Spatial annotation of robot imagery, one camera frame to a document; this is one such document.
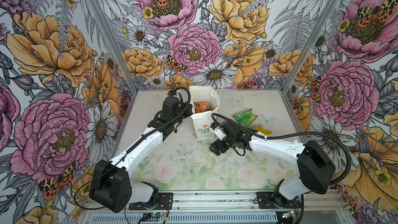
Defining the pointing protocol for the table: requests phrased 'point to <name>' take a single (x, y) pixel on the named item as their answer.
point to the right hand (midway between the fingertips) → (218, 149)
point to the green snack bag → (245, 118)
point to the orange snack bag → (202, 106)
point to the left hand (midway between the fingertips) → (192, 109)
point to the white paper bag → (201, 122)
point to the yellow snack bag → (260, 129)
